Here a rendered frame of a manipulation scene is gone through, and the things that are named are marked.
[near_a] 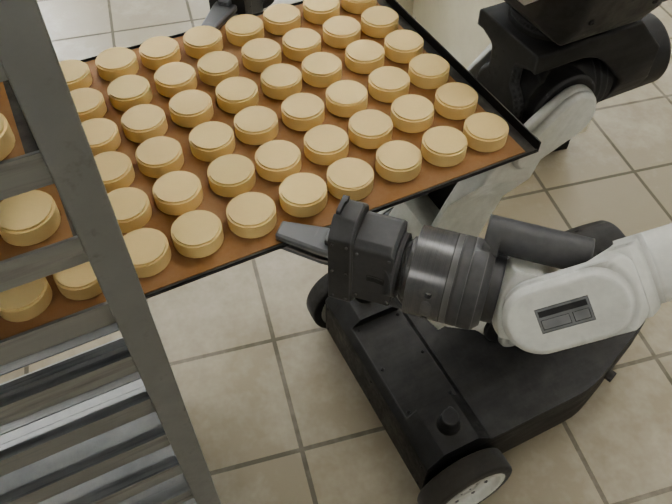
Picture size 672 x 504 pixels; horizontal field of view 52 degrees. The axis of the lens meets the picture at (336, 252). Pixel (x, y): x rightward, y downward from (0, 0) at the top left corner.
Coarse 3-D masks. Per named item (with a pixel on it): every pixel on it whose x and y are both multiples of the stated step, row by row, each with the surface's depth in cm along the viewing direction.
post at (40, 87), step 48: (0, 0) 36; (0, 48) 38; (48, 48) 39; (48, 96) 41; (48, 144) 44; (96, 192) 48; (96, 240) 51; (144, 336) 62; (144, 384) 67; (192, 432) 78; (192, 480) 87
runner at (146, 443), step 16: (160, 432) 85; (112, 448) 84; (128, 448) 81; (144, 448) 82; (160, 448) 84; (80, 464) 82; (96, 464) 80; (112, 464) 81; (48, 480) 81; (64, 480) 79; (80, 480) 80; (0, 496) 80; (16, 496) 80; (32, 496) 78; (48, 496) 80
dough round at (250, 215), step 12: (252, 192) 70; (228, 204) 70; (240, 204) 69; (252, 204) 69; (264, 204) 69; (228, 216) 69; (240, 216) 68; (252, 216) 68; (264, 216) 68; (276, 216) 70; (240, 228) 68; (252, 228) 68; (264, 228) 68
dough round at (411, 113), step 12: (408, 96) 80; (420, 96) 80; (396, 108) 79; (408, 108) 79; (420, 108) 79; (432, 108) 79; (396, 120) 79; (408, 120) 78; (420, 120) 78; (432, 120) 79; (408, 132) 79
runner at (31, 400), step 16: (128, 352) 71; (80, 368) 70; (96, 368) 67; (112, 368) 68; (128, 368) 69; (48, 384) 69; (64, 384) 66; (80, 384) 68; (96, 384) 69; (0, 400) 68; (16, 400) 65; (32, 400) 66; (48, 400) 67; (64, 400) 68; (0, 416) 65; (16, 416) 67
